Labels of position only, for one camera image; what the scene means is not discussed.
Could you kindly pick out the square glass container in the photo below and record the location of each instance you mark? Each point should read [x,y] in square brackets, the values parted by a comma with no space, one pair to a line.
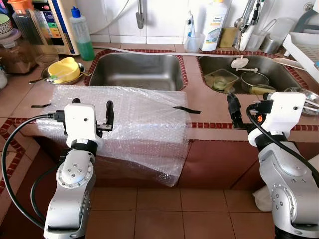
[222,79]

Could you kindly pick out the wooden spatula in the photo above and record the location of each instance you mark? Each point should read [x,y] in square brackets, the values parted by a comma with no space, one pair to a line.
[289,63]

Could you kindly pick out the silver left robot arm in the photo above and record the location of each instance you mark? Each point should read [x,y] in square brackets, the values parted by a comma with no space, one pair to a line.
[70,174]

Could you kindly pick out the yellow green sponge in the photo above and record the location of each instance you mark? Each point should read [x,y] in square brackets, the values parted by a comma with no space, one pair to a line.
[229,38]

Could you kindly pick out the steel cup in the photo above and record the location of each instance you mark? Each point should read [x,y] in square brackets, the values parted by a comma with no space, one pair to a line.
[270,45]

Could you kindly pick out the steel faucet spout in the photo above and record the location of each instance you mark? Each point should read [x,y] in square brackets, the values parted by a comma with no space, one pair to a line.
[141,17]

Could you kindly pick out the blue white toothbrush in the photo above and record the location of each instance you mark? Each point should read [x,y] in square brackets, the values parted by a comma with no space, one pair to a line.
[191,22]

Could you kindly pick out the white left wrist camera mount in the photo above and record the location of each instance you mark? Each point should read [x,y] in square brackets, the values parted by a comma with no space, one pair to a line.
[79,122]

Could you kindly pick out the beige water purifier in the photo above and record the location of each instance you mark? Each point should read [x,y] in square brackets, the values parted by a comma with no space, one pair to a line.
[62,25]

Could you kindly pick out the black tape strip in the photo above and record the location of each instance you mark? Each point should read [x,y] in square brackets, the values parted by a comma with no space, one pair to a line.
[187,109]
[41,105]

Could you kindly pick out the empty steel sink basin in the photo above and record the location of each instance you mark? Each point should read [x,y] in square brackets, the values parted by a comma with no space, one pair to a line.
[134,72]

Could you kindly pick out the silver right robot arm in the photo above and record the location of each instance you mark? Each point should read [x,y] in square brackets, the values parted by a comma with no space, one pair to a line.
[286,184]

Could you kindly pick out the white green-tipped plastic utensil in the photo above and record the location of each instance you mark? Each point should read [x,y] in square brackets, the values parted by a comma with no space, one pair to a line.
[309,104]

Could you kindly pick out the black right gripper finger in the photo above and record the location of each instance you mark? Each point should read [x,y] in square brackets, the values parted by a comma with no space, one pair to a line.
[233,105]

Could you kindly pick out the clear bubble wrap sheet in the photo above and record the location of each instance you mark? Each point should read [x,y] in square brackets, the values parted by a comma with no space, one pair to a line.
[144,129]

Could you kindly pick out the white detergent bottle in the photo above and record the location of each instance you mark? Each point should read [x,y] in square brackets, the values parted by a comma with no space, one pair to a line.
[214,30]

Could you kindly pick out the green dish soap bottle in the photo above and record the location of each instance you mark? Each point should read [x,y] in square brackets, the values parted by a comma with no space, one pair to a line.
[83,45]

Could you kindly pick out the steel spoon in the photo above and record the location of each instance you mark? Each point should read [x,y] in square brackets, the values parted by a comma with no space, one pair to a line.
[37,79]

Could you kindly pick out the thin white tube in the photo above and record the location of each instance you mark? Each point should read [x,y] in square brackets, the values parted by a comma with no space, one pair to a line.
[117,20]

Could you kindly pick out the reddish brown base cabinet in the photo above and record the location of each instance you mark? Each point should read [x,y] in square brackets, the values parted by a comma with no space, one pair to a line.
[214,164]

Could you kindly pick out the yellow plastic bowl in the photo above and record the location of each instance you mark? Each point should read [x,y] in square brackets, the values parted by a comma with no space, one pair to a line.
[65,68]

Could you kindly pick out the orange lid clear jar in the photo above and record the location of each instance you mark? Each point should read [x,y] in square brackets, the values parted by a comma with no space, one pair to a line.
[25,25]

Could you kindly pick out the brown powder jar pink lid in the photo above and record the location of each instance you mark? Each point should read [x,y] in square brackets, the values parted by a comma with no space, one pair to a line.
[17,57]

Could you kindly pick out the clear glass tumbler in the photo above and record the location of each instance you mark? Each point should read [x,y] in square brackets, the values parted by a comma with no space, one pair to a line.
[45,57]

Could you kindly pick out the steel sink basin with dishes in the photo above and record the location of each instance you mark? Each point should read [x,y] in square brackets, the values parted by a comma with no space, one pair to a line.
[219,62]

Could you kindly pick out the clear plastic toothbrush cup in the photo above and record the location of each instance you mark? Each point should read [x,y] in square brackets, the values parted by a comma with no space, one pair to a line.
[193,44]

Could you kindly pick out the clear plastic container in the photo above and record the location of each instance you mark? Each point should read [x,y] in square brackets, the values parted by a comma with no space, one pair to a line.
[286,30]

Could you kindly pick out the small steel bowl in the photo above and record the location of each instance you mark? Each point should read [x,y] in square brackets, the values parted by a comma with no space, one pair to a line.
[254,79]

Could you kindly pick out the round steel plate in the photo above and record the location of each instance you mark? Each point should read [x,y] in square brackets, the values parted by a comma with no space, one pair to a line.
[82,69]
[299,94]

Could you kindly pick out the white plastic dish rack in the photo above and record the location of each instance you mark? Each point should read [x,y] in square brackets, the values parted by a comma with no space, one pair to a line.
[304,47]

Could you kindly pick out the white plastic ladle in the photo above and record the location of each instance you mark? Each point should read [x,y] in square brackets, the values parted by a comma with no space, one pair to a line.
[239,63]

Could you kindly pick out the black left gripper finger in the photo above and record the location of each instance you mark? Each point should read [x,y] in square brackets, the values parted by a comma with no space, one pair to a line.
[76,101]
[109,112]

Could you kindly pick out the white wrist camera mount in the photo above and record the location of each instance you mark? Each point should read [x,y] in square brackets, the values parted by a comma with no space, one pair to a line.
[286,112]
[79,122]

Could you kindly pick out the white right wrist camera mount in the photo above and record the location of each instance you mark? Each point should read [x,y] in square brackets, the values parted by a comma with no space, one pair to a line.
[286,112]

